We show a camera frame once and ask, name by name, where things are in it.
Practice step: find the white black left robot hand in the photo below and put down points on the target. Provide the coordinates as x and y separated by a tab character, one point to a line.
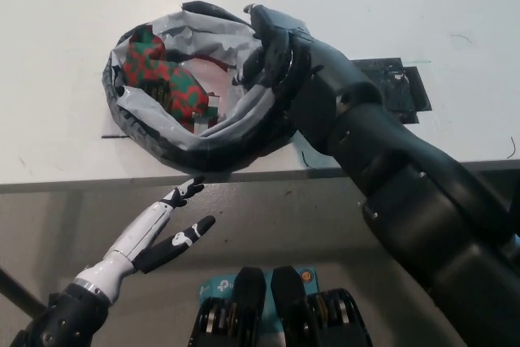
138	233

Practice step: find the black table leg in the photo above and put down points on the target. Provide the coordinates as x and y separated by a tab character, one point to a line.
18	292

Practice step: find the black plastic bag grey lining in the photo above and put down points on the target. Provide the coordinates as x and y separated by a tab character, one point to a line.
227	135

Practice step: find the red green patterned cloth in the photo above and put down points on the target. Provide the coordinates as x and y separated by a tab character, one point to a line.
178	87

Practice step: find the teal TP-Link box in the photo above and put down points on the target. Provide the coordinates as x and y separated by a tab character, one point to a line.
215	288

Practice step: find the black tape patch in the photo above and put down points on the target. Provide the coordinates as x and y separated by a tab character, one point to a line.
398	87

